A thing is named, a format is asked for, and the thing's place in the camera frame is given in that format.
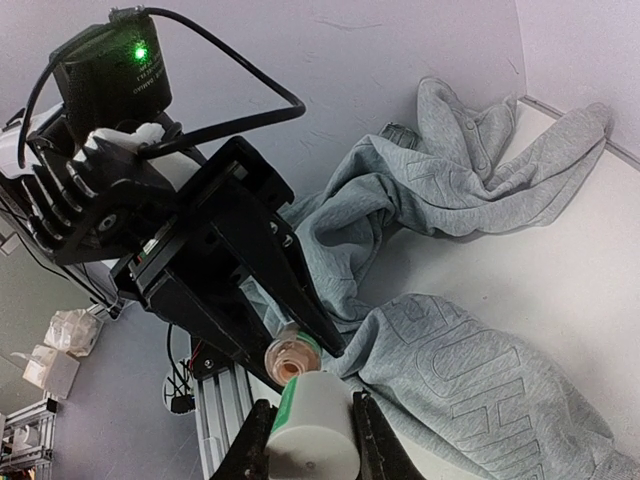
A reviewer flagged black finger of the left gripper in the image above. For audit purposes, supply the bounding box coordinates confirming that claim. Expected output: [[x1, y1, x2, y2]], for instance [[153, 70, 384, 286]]
[[144, 274, 282, 392], [212, 199, 346, 357]]

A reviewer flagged grey hoodie sweatshirt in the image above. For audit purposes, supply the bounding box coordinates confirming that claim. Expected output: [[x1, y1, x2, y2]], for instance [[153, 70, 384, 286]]
[[281, 78, 639, 479]]

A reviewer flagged white nail polish cap brush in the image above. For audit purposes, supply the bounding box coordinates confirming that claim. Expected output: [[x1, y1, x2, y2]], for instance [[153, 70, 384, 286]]
[[265, 371, 361, 480]]

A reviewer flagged aluminium table frame rail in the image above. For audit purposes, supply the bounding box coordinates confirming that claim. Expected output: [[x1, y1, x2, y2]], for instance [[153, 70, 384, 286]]
[[189, 337, 280, 479]]

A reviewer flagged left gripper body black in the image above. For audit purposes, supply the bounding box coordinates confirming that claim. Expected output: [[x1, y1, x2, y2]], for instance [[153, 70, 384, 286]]
[[29, 24, 295, 308]]

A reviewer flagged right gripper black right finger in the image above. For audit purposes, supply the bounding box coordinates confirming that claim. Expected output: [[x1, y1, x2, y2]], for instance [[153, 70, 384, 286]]
[[352, 391, 423, 480]]

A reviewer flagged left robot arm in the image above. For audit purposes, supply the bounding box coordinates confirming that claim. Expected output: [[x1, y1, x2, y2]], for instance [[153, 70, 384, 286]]
[[1, 8, 346, 381]]

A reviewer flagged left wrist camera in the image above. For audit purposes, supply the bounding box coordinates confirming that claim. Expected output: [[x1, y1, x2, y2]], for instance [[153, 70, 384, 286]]
[[20, 122, 206, 266]]

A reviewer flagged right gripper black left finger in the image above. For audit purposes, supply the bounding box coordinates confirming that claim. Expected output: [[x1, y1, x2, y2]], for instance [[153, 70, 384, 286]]
[[210, 399, 277, 480]]

